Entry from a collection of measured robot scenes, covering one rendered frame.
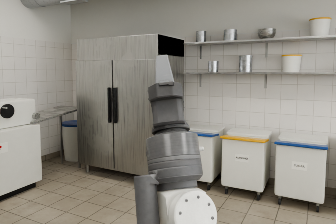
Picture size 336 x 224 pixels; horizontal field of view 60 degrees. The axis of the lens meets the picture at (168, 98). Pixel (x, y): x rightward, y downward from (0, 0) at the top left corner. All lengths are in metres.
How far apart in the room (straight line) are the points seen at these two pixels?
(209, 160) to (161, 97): 3.45
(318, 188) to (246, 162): 0.80
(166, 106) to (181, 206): 0.15
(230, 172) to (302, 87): 1.45
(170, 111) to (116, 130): 3.73
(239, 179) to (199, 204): 3.40
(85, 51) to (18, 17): 1.31
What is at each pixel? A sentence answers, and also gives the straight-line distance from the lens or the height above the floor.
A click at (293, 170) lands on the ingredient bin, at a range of 3.67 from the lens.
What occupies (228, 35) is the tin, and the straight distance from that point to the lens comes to 4.09.
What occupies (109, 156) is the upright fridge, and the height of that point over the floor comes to 0.36.
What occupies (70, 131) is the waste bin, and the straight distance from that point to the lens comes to 5.31.
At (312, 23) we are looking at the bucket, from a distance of 3.96.
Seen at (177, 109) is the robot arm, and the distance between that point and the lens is 0.46.
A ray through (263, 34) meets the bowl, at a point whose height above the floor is 2.05.
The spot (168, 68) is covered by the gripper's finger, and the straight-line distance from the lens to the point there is 0.50.
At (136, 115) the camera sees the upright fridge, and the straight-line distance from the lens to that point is 3.94.
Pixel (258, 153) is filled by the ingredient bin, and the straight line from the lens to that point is 3.68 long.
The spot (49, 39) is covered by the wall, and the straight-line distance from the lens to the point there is 5.63.
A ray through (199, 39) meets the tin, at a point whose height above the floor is 2.03.
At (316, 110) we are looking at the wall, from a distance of 4.18.
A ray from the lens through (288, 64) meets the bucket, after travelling 3.91.
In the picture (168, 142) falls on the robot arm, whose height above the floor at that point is 1.46.
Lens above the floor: 1.57
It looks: 5 degrees down
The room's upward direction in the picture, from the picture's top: straight up
